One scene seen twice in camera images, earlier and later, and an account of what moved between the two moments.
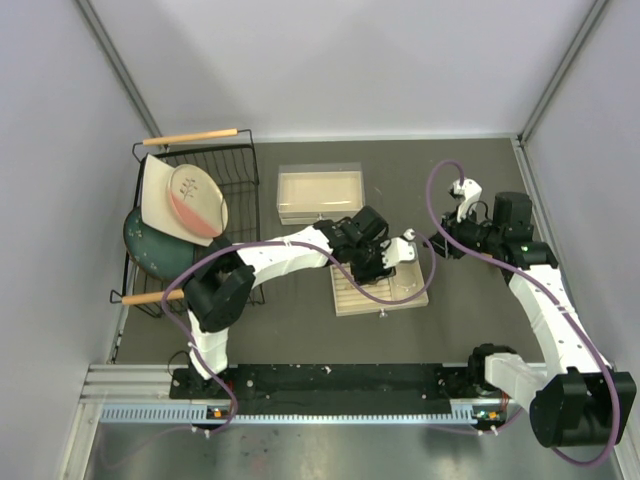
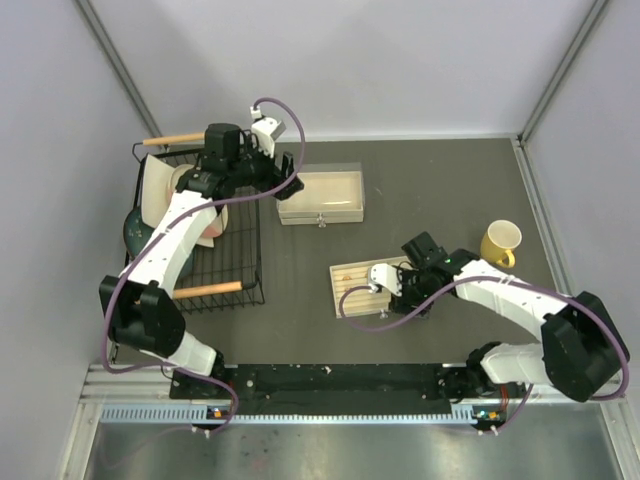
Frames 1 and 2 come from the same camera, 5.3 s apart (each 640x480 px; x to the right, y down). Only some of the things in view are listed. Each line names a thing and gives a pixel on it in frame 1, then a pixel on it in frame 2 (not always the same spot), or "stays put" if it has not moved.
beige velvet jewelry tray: [349, 301] stays put
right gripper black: [455, 227] → [405, 303]
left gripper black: [375, 273] → [272, 173]
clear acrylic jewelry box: [307, 193] stays put
